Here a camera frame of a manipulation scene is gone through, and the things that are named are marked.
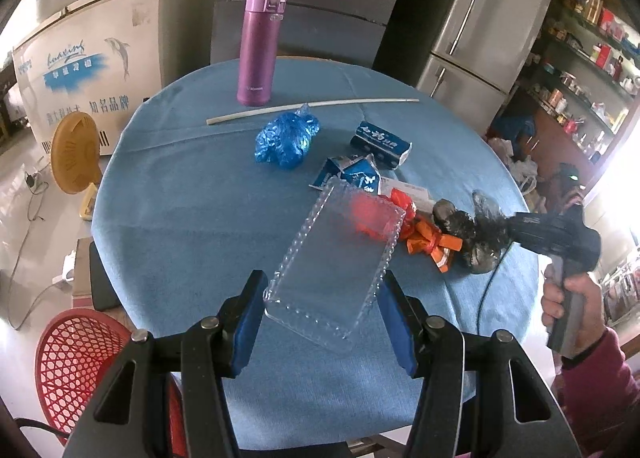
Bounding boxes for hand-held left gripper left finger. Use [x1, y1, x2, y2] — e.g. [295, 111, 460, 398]
[65, 269, 271, 458]

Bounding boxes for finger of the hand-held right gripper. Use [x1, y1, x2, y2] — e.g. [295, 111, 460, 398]
[504, 213, 553, 255]

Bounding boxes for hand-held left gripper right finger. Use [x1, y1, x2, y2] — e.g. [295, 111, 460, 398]
[377, 270, 583, 458]

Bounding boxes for black plastic bag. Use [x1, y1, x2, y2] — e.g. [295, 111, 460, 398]
[432, 190, 516, 275]

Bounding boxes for clear plastic tray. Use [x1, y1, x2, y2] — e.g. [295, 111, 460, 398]
[262, 175, 407, 355]

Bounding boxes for white medicine box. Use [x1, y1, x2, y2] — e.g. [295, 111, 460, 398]
[382, 179, 436, 213]

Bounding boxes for blue toothpaste box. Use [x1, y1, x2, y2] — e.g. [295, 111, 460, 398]
[348, 121, 413, 169]

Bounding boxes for person's right forearm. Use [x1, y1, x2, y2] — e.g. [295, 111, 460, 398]
[554, 327, 640, 455]

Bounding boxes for person's right hand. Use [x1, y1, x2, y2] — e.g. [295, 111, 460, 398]
[541, 263, 609, 339]

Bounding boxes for white plastic bags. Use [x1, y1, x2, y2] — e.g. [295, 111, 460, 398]
[487, 137, 540, 195]

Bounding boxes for orange crumpled wrapper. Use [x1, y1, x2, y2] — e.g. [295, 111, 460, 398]
[400, 218, 464, 273]

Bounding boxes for wooden display shelf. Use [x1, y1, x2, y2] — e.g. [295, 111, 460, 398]
[520, 0, 640, 193]

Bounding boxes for blue tablecloth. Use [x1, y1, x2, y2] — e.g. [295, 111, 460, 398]
[91, 56, 541, 449]

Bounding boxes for red crumpled wrapper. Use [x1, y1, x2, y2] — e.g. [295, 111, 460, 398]
[350, 188, 419, 241]

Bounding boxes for crushed blue milk carton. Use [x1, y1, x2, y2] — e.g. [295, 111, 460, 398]
[309, 154, 384, 197]

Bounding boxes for rows of shelf goods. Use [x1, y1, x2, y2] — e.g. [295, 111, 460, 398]
[540, 0, 640, 159]

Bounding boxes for crumpled blue plastic bag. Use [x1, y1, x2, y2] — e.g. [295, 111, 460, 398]
[254, 105, 322, 169]

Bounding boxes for silver refrigerator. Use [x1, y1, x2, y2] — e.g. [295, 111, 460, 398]
[417, 0, 557, 123]

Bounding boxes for long white stick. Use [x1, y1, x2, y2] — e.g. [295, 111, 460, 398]
[206, 98, 421, 127]

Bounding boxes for yellow electric fan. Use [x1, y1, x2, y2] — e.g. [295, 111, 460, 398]
[50, 112, 104, 223]

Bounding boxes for purple thermos bottle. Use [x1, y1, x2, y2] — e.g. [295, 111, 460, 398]
[236, 0, 288, 107]

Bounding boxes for white chest freezer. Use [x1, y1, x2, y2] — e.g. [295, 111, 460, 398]
[11, 0, 207, 157]

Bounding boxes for white floor cable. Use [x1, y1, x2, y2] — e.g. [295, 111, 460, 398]
[9, 188, 67, 331]

